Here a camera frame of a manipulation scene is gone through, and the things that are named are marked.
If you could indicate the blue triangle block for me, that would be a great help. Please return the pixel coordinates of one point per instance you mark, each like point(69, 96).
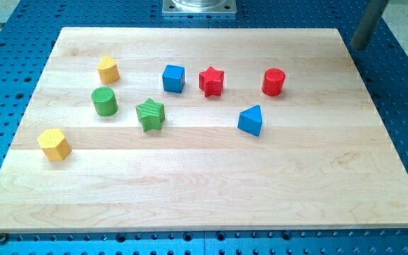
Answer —
point(250, 120)

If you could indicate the red star block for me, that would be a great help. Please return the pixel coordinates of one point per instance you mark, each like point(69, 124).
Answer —
point(211, 82)

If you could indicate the green star block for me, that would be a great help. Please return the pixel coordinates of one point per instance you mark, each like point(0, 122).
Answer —
point(151, 114)

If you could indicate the blue cube block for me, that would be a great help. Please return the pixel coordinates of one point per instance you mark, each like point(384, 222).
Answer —
point(173, 78)

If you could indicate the light wooden board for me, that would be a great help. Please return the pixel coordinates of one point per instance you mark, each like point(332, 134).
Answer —
point(323, 159)

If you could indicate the red cylinder block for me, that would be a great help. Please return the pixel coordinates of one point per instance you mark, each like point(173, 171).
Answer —
point(273, 82)

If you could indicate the green cylinder block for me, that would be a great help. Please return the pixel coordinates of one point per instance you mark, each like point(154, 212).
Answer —
point(104, 101)

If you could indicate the yellow heart block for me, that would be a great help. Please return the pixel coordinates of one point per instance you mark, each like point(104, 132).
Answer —
point(107, 70)

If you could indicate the yellow hexagon block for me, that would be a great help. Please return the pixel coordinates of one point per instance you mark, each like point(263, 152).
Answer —
point(54, 144)

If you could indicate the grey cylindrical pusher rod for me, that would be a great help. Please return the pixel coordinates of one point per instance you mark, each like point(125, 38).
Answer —
point(369, 22)

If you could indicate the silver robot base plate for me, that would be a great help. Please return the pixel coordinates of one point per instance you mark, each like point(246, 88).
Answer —
point(199, 7)

